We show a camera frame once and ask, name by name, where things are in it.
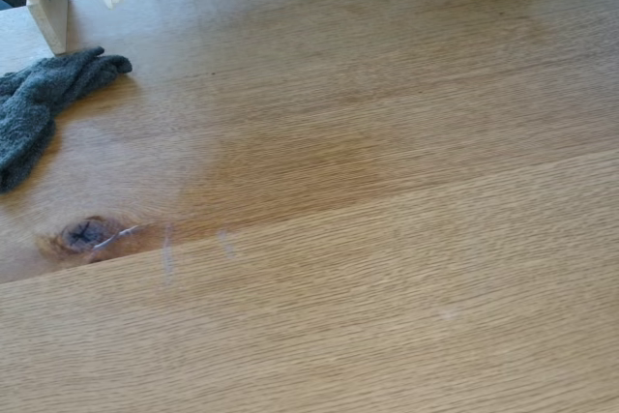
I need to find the white desk riser shelf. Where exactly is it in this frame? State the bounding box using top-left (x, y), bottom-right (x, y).
top-left (18, 0), bottom-right (580, 56)

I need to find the grey fluffy cloth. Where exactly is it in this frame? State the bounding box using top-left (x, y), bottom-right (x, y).
top-left (0, 46), bottom-right (133, 194)

